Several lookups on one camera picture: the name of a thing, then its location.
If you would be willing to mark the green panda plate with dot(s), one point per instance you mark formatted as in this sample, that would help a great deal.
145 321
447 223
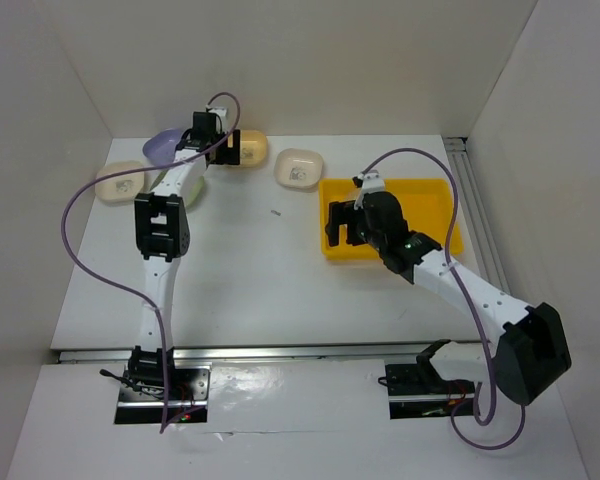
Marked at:
193 193

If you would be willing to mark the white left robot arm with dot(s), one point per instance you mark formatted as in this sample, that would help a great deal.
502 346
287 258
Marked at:
163 238

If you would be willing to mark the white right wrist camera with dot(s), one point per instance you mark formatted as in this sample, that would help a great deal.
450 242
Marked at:
367 183

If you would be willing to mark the yellow panda plate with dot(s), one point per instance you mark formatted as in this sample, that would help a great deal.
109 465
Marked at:
254 148
354 195

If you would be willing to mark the aluminium side rail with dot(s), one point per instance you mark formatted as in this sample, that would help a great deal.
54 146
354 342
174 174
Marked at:
479 231

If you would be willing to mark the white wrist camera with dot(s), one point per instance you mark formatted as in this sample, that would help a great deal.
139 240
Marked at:
367 183
221 112

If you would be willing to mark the aluminium table edge rail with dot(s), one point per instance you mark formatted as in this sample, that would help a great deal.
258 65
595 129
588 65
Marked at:
299 352

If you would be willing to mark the yellow plastic bin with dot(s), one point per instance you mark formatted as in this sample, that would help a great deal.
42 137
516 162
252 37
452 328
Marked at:
427 206

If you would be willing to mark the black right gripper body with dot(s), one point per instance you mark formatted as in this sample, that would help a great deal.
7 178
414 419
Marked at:
373 237

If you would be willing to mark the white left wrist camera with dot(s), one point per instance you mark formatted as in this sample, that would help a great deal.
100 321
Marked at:
221 112

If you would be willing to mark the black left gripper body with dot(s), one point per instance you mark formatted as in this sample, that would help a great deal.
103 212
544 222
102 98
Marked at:
219 137

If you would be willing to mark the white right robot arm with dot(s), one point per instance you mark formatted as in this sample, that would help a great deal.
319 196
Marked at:
526 349

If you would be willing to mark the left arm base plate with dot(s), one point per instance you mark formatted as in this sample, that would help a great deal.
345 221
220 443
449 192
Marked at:
142 404

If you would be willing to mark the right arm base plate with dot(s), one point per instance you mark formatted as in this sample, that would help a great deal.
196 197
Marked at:
412 397

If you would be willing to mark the cream panda plate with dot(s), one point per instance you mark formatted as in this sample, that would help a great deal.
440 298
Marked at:
122 188
298 169

